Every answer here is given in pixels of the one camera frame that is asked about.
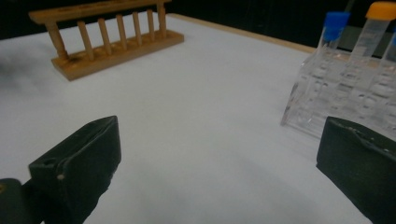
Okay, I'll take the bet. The blue cap test tube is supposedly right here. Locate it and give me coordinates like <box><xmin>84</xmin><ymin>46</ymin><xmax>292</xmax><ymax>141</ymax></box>
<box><xmin>317</xmin><ymin>11</ymin><xmax>351</xmax><ymax>52</ymax></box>

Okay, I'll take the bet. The clear plastic tube rack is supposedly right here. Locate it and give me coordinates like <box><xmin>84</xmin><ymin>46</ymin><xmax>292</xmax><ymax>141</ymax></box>
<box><xmin>279</xmin><ymin>46</ymin><xmax>396</xmax><ymax>141</ymax></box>

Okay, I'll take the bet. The wooden test tube rack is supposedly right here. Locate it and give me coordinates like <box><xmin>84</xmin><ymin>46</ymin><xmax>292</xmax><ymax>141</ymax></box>
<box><xmin>28</xmin><ymin>0</ymin><xmax>185</xmax><ymax>82</ymax></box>

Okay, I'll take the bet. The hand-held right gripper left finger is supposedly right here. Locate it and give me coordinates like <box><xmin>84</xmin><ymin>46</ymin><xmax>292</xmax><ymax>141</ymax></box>
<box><xmin>28</xmin><ymin>115</ymin><xmax>122</xmax><ymax>224</ymax></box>

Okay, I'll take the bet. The orange cap test tube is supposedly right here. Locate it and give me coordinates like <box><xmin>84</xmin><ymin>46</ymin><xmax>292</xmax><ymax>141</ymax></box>
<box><xmin>349</xmin><ymin>1</ymin><xmax>396</xmax><ymax>60</ymax></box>

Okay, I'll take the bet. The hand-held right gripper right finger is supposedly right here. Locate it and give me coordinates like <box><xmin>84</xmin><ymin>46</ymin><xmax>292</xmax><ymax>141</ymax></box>
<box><xmin>316</xmin><ymin>116</ymin><xmax>396</xmax><ymax>224</ymax></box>

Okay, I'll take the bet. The white table cover sheet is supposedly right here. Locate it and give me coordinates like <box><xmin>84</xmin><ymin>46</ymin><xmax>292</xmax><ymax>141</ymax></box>
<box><xmin>0</xmin><ymin>12</ymin><xmax>396</xmax><ymax>224</ymax></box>

